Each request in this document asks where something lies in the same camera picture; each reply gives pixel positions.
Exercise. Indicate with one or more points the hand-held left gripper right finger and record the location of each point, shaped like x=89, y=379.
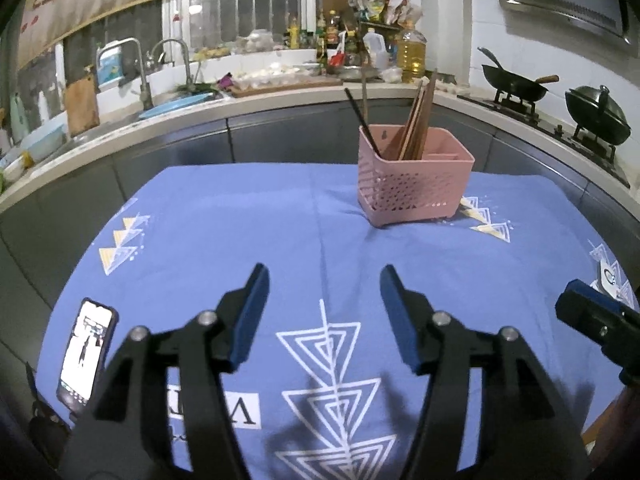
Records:
x=400, y=320

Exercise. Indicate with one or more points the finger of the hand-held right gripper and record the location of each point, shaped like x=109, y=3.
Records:
x=595, y=320

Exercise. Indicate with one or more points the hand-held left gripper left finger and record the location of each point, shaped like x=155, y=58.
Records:
x=250, y=320

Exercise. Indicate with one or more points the pink plastic utensil basket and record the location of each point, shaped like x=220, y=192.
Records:
x=415, y=195

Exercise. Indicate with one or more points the black chopstick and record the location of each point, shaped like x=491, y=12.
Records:
x=362, y=122

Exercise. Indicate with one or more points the olive brown chopstick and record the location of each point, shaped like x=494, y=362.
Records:
x=366, y=105

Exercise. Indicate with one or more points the blue printed tablecloth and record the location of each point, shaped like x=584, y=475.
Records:
x=250, y=220

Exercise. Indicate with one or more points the black smartphone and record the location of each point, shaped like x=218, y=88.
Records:
x=85, y=355

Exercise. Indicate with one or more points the grey kitchen counter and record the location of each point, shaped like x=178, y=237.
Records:
x=300, y=130

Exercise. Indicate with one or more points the gas stove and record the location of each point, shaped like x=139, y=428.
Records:
x=550, y=126

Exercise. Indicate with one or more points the black lidded pot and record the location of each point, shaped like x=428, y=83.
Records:
x=597, y=115

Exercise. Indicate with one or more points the blue wash basin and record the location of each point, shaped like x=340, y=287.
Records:
x=175, y=105

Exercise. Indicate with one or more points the large wooden cutting board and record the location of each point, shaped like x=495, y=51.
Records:
x=280, y=90

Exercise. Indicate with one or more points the black wok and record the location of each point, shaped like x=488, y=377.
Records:
x=515, y=85

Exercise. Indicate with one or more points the glass bowl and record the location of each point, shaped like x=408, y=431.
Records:
x=350, y=71

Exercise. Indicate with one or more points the steel gooseneck faucet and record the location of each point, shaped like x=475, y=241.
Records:
x=145, y=85
x=187, y=67

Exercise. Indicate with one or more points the yellow cooking oil bottle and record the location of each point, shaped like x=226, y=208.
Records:
x=412, y=55

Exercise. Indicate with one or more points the white plastic jug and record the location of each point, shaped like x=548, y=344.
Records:
x=375, y=50

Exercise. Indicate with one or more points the small wooden cutting board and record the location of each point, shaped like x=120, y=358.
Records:
x=82, y=105

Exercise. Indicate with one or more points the pale blue plastic basin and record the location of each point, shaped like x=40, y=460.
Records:
x=45, y=137

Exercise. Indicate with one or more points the small white bowl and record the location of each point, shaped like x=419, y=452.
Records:
x=15, y=166

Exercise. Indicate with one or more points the blue and white container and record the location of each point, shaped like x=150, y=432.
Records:
x=110, y=65

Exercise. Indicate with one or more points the row of condiment bottles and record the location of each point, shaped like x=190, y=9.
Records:
x=325, y=35

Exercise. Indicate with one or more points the teal bottle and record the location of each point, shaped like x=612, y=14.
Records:
x=19, y=117

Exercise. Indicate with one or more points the bunch of snack bags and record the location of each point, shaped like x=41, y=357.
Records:
x=385, y=7

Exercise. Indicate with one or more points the barred window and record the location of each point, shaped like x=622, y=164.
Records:
x=250, y=0

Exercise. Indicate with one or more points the printed wall banner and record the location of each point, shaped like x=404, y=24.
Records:
x=95, y=0

